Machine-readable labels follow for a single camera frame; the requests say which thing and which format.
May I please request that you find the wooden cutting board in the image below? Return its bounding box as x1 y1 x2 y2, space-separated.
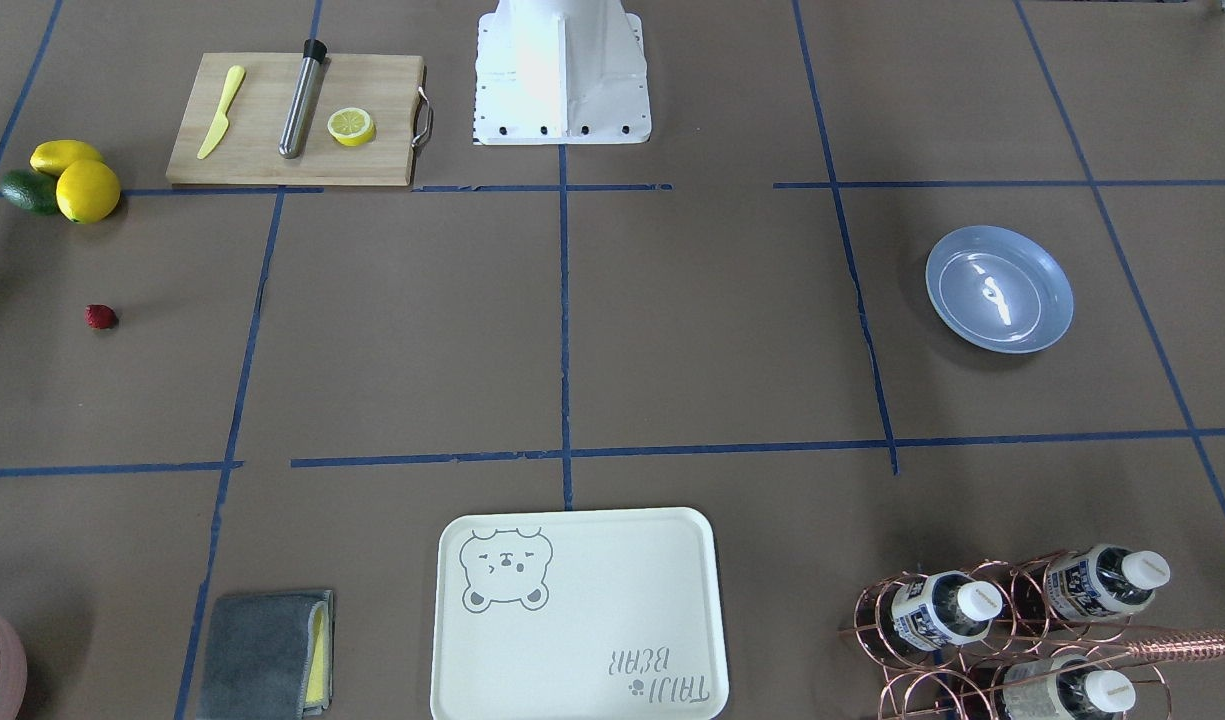
167 53 426 187

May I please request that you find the copper bar spoon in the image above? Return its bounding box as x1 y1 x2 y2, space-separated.
1000 629 1225 667

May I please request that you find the bottle white cap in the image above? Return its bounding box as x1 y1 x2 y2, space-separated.
882 571 1005 653
993 655 1137 719
1040 542 1174 623

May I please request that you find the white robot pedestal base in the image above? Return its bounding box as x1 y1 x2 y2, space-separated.
472 1 653 146

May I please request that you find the steel cylinder muddler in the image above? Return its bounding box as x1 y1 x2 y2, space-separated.
278 38 327 159

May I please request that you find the yellow lemon round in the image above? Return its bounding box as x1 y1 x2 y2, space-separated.
56 159 123 224

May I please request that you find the cream bear tray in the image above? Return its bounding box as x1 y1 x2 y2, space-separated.
430 507 730 719

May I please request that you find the copper wire bottle rack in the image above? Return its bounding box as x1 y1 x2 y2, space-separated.
844 544 1134 719

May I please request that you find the half lemon slice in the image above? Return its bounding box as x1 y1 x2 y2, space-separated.
327 108 376 147

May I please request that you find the grey folded cloth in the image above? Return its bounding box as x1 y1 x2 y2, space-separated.
196 588 336 719

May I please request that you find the yellow plastic knife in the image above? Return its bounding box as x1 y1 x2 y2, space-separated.
196 65 246 160

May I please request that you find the yellow lemon upper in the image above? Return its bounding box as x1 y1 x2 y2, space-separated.
29 138 104 178

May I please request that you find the blue plate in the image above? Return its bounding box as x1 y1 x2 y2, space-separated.
924 225 1076 355

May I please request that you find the bottle white cap bottom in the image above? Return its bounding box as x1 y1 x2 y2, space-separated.
993 655 1137 719

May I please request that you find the red strawberry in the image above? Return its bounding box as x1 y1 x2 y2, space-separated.
83 304 119 331

